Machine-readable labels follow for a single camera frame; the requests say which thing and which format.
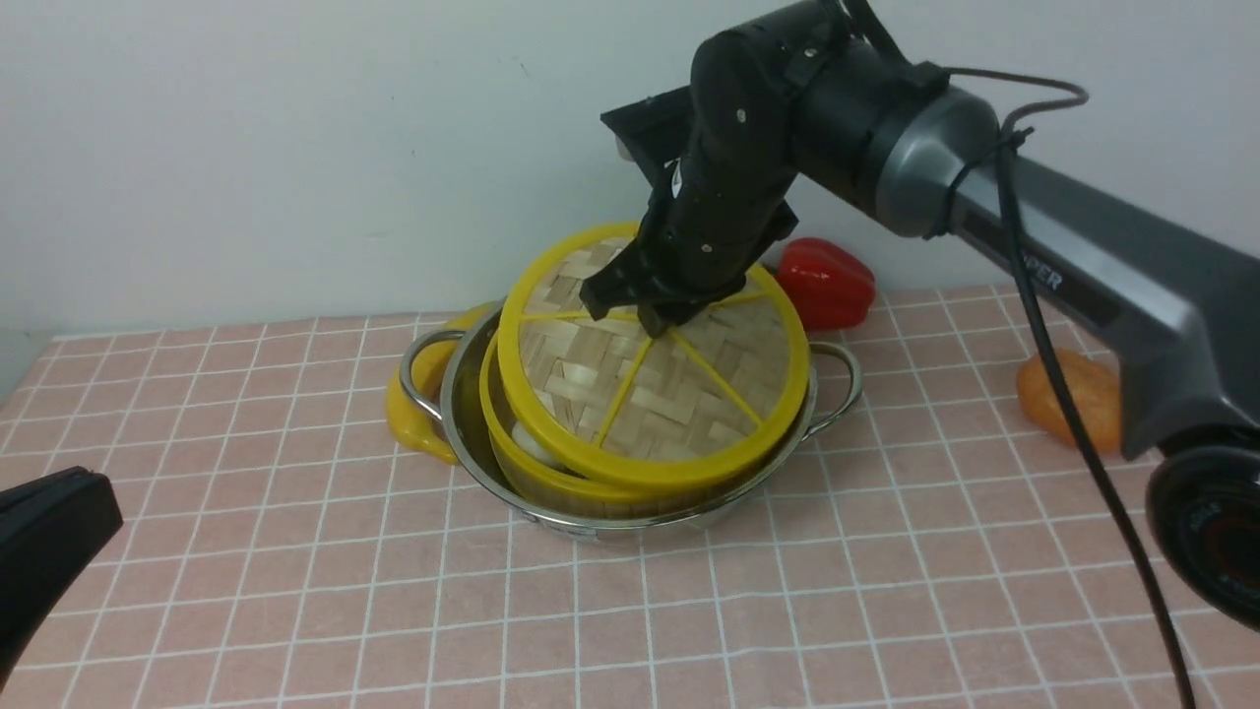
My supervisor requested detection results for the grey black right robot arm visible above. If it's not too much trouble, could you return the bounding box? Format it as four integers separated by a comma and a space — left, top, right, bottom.
580, 1, 1259, 628

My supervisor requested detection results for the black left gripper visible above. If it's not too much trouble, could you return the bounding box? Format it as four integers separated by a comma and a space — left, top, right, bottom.
1, 467, 123, 685

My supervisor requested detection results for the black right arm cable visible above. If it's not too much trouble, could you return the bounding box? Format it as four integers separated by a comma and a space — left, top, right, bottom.
847, 0, 1197, 709

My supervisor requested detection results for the stainless steel pot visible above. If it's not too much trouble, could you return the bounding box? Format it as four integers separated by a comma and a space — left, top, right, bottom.
393, 301, 863, 548

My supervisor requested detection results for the yellow woven steamer lid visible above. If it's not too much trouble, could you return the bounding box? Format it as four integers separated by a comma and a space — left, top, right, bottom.
495, 222, 815, 495

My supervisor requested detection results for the white round bun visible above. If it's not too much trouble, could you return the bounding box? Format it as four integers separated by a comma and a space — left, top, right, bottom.
510, 421, 564, 471

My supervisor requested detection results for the red bell pepper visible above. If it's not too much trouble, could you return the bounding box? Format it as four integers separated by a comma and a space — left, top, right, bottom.
775, 237, 876, 332

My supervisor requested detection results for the yellow bamboo steamer basket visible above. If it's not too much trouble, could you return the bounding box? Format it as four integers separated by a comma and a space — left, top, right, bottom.
478, 336, 801, 523

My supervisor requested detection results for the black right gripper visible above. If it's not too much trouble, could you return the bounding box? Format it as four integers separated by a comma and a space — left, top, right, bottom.
580, 20, 795, 340

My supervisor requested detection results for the pink checkered tablecloth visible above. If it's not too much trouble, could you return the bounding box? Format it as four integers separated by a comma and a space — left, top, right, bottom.
0, 285, 1260, 709

